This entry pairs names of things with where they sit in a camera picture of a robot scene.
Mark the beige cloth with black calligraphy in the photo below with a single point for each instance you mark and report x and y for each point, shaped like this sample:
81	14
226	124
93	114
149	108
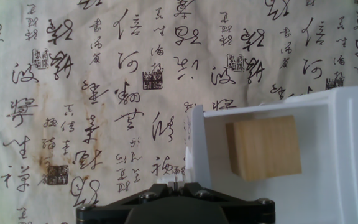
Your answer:
104	93

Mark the white plastic drawer with knob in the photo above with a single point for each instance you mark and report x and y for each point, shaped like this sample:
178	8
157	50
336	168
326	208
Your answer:
291	199

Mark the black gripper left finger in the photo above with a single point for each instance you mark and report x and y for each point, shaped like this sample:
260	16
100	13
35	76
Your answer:
110	208

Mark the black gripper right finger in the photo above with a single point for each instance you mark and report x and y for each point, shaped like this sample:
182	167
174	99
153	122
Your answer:
244	208

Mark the light wooden block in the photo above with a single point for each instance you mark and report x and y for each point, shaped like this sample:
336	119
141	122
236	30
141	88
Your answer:
266	149

